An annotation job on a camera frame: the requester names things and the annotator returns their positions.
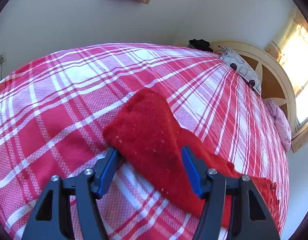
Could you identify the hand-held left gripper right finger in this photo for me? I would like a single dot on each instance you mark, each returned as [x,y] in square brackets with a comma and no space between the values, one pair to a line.
[192,172]

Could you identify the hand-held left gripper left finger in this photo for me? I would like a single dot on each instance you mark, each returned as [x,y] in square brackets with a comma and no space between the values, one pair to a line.
[107,172]

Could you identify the red knitted sweater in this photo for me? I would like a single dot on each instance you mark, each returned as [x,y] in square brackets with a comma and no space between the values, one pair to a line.
[149,130]

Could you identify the red white plaid bed sheet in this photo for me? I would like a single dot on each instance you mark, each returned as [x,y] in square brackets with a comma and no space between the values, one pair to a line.
[56,120]

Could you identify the pink pillow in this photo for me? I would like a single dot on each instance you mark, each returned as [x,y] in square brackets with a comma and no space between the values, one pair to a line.
[281,122]

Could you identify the grey patterned pillow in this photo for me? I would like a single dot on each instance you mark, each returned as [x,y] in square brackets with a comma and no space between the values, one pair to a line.
[240,66]

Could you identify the cream wooden headboard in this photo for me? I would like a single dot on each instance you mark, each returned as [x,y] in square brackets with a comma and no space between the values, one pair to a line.
[271,80]

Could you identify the black clothing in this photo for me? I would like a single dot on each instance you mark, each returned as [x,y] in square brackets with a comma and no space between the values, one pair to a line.
[200,44]

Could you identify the window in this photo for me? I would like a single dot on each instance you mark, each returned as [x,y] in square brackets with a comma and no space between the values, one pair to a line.
[303,55]

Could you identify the white wall socket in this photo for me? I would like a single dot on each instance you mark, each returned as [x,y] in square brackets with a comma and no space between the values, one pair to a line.
[1,58]

